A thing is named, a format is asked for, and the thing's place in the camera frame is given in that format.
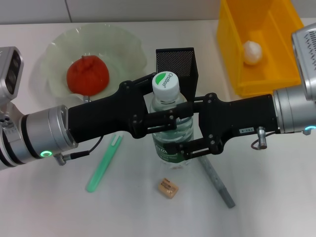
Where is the beige eraser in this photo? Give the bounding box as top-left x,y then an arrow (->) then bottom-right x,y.
157,178 -> 180,199

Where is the grey right wrist cable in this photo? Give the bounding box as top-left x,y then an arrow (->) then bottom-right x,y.
251,130 -> 282,150

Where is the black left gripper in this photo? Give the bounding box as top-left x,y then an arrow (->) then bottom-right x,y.
68,72 -> 156,144

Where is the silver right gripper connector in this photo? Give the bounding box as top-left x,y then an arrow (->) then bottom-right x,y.
257,126 -> 268,150

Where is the green glass fruit plate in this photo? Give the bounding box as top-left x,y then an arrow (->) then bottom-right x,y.
39,23 -> 148,102

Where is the green translucent pen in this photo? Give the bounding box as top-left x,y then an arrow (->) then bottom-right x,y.
85,134 -> 123,193

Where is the yellow plastic bin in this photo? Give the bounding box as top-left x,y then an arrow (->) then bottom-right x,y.
216,0 -> 306,97

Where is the white paper ball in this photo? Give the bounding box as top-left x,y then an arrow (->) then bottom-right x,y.
243,40 -> 263,65

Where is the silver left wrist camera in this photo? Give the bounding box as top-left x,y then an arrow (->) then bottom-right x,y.
0,46 -> 25,101

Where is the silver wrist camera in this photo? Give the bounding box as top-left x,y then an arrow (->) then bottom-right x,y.
0,46 -> 25,101
291,23 -> 316,101

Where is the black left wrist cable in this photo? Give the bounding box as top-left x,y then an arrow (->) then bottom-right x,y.
54,135 -> 104,166

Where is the black mesh pen holder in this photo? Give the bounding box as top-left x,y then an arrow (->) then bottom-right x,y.
155,46 -> 199,102

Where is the grey marker pen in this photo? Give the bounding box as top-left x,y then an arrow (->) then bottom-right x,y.
198,155 -> 236,209

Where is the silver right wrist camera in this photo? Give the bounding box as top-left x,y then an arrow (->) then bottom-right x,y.
291,23 -> 316,101

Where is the clear green-label water bottle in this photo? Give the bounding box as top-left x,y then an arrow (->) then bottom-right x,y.
149,71 -> 196,169

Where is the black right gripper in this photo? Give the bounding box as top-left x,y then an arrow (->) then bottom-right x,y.
145,93 -> 281,160

